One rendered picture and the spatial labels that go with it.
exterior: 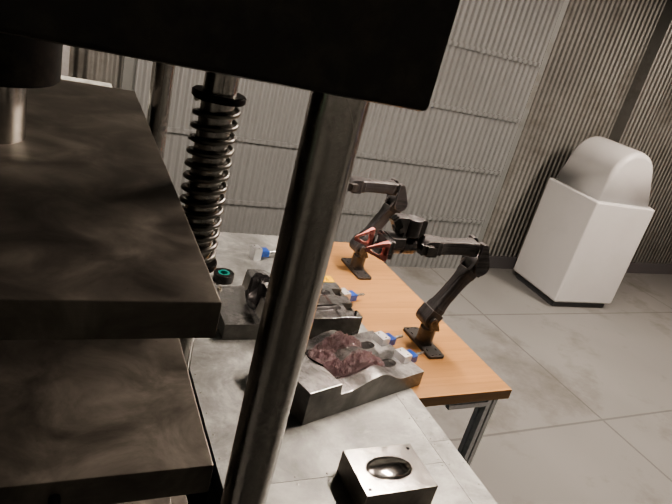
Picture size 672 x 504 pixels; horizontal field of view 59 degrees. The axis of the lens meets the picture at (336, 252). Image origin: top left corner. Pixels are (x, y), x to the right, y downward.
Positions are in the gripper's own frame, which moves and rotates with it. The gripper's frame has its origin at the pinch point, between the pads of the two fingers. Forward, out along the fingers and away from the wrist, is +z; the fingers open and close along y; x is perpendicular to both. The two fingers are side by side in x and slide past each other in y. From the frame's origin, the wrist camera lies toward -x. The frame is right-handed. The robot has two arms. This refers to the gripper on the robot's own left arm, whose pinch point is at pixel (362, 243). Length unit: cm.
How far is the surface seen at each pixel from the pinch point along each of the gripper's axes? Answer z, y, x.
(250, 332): 29.6, -5.9, 36.8
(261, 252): 7, -65, 36
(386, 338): -14.5, 7.9, 32.0
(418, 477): 8, 66, 33
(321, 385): 21.9, 33.6, 28.7
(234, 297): 31, -24, 34
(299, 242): 70, 100, -45
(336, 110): 69, 100, -60
